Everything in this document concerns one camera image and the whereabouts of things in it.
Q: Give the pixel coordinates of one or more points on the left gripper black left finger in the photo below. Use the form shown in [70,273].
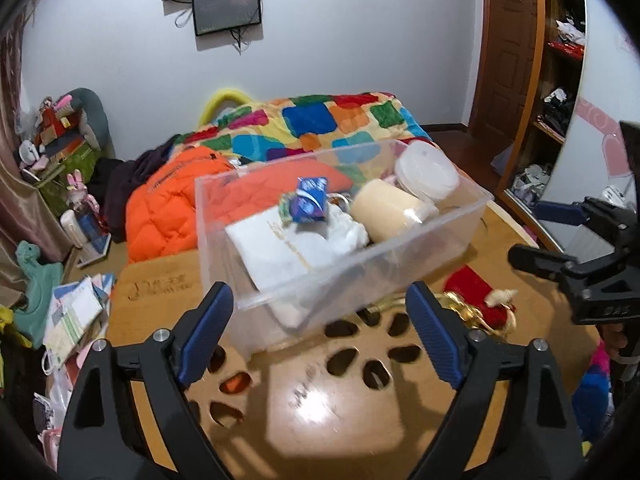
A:
[129,417]

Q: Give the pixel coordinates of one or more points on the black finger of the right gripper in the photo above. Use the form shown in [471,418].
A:
[538,262]
[577,213]

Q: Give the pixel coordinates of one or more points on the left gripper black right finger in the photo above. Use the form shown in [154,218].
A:
[510,417]

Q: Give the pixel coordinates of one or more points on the white round plastic lid container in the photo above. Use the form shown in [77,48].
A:
[426,172]

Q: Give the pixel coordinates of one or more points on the white drawstring cloth pouch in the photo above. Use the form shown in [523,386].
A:
[288,260]

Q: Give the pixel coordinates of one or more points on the blue snack packet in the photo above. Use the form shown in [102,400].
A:
[307,203]

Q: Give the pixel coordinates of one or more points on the red velvet pouch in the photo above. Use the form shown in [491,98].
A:
[474,290]

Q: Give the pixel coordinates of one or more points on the gold foil wrapped items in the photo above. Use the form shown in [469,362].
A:
[475,317]

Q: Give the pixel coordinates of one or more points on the stack of papers and booklets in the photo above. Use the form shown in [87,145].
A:
[78,314]

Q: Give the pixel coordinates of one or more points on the teal dinosaur plush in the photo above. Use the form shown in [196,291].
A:
[41,280]

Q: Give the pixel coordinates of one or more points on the wooden door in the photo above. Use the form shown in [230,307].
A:
[506,63]

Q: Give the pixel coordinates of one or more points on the orange quilted jacket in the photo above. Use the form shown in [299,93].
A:
[161,214]

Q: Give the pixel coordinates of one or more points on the pink bunny figure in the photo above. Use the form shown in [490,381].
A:
[78,194]

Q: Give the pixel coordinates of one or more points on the clear plastic storage bin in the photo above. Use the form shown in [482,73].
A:
[371,274]

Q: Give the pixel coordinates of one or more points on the grey plush with boxes pile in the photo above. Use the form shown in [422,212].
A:
[75,120]

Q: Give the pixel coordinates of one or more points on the colourful patchwork blanket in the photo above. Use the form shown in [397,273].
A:
[261,132]

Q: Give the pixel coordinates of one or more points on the yellow curved pillow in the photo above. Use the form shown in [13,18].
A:
[218,101]

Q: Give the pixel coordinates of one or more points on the wall-mounted black monitor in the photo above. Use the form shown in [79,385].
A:
[210,16]

